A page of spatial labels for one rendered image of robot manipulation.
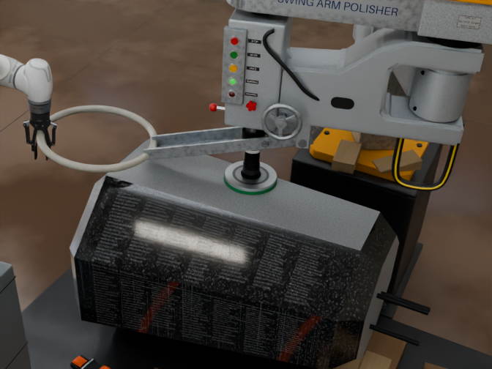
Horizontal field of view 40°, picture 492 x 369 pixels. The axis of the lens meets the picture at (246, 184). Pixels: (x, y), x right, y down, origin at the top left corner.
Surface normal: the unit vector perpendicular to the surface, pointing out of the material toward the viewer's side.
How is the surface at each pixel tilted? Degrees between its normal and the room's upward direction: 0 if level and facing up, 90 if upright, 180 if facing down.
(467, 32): 90
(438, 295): 0
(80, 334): 0
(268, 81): 90
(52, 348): 0
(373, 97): 90
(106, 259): 45
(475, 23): 90
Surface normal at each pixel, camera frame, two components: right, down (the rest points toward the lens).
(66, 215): 0.05, -0.82
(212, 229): -0.23, -0.22
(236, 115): -0.18, 0.55
